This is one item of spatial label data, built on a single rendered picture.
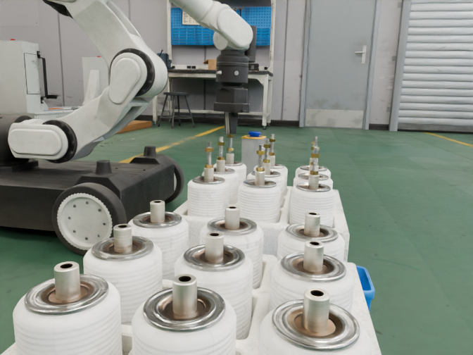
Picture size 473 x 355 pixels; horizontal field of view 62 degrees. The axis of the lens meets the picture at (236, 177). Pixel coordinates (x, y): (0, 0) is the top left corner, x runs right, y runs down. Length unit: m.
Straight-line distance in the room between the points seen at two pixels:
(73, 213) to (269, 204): 0.56
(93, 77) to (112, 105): 3.34
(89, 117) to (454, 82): 5.47
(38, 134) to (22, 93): 2.10
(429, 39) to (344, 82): 1.20
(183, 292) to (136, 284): 0.14
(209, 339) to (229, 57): 0.83
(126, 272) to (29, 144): 0.98
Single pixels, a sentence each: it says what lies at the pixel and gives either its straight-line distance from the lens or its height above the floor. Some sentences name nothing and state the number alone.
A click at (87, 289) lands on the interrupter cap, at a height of 0.25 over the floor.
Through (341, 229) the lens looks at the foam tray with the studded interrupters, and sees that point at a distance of 0.84.
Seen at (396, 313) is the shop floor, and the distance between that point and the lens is 0.94.
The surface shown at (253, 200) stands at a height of 0.23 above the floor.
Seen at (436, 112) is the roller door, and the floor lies 0.28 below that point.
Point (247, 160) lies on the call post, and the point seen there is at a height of 0.24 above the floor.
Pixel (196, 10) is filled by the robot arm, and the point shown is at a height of 0.65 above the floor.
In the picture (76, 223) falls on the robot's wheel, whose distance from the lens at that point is 1.16.
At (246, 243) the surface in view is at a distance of 0.56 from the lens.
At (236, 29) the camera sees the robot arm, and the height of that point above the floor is 0.61.
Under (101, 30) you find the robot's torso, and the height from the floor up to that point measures 0.62.
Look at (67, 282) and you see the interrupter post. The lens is 0.41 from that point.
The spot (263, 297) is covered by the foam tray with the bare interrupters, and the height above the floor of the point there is 0.18.
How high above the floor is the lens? 0.45
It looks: 12 degrees down
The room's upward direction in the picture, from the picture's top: 2 degrees clockwise
